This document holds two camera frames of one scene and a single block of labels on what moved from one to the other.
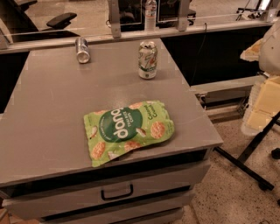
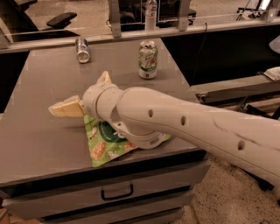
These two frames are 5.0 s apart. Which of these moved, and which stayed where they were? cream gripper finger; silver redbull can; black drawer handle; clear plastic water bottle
Moved: cream gripper finger
Stayed: clear plastic water bottle; black drawer handle; silver redbull can
